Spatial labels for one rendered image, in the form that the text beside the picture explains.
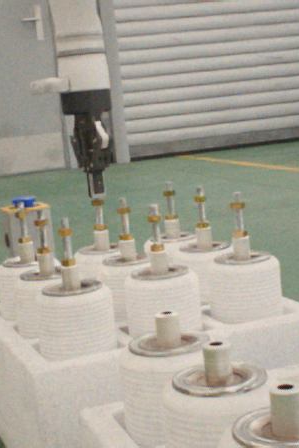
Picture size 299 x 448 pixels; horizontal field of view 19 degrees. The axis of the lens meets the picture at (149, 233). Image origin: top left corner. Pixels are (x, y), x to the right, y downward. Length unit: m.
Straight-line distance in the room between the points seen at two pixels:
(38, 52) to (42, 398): 5.46
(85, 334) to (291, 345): 0.27
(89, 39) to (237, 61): 5.48
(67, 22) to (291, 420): 0.83
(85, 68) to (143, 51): 5.23
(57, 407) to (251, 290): 0.29
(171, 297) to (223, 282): 0.09
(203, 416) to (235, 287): 0.48
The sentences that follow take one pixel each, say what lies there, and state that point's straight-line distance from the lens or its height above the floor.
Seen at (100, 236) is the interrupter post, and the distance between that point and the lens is 1.32.
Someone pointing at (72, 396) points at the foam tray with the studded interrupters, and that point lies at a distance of 1.03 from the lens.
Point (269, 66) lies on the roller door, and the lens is 6.86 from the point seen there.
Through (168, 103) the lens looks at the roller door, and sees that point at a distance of 6.56.
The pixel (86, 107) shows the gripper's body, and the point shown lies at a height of 0.47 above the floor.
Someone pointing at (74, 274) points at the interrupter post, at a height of 0.27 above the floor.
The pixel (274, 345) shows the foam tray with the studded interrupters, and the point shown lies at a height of 0.15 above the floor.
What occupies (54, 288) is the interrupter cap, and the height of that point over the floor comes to 0.25.
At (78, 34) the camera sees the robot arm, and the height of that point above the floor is 0.57.
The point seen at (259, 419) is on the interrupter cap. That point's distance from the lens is 0.61.
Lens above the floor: 0.48
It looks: 9 degrees down
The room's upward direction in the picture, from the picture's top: 6 degrees counter-clockwise
